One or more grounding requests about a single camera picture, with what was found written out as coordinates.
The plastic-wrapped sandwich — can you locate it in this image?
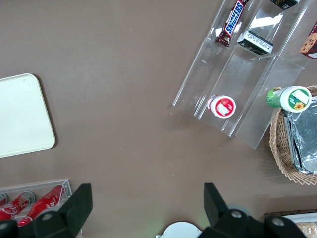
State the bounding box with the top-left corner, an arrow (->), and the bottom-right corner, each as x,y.
284,214 -> 317,238

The clear acrylic drinks box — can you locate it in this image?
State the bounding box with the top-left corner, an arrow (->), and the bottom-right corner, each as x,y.
0,178 -> 73,225

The round wicker basket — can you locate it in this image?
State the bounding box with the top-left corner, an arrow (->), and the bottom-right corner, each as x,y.
269,85 -> 317,185

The clear acrylic display rack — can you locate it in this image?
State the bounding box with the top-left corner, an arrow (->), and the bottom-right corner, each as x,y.
172,0 -> 317,150

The red Coca-Cola bottle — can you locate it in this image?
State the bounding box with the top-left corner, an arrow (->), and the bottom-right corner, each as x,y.
17,185 -> 64,228

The red-lidded yogurt cup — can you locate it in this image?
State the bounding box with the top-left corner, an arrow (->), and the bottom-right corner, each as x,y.
207,94 -> 237,119

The black box with gold print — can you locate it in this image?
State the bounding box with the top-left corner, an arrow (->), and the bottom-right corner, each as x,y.
269,0 -> 301,10

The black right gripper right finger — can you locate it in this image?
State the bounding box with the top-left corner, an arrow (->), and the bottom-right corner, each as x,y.
198,182 -> 308,238

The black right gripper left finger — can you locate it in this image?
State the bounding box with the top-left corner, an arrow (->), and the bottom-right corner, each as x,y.
0,183 -> 94,238

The black box with white label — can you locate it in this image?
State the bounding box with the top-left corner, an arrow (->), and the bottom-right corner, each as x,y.
236,31 -> 274,56

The white round disc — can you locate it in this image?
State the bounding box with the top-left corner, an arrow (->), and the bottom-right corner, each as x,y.
155,222 -> 203,238

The foil-wrapped package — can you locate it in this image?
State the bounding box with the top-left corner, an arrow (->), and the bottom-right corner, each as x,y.
283,110 -> 302,172
287,109 -> 317,174

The cookie box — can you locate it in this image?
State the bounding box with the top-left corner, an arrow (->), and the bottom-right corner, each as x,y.
299,21 -> 317,60

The brown wicker basket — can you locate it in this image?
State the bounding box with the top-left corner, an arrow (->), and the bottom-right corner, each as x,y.
264,209 -> 317,218

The green chips can white lid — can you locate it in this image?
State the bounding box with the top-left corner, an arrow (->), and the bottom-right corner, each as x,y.
266,86 -> 313,113

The cream plastic tray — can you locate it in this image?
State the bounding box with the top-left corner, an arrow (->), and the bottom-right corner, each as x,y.
0,73 -> 56,159

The Snickers chocolate bar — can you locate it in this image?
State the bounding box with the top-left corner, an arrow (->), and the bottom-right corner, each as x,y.
214,0 -> 250,47

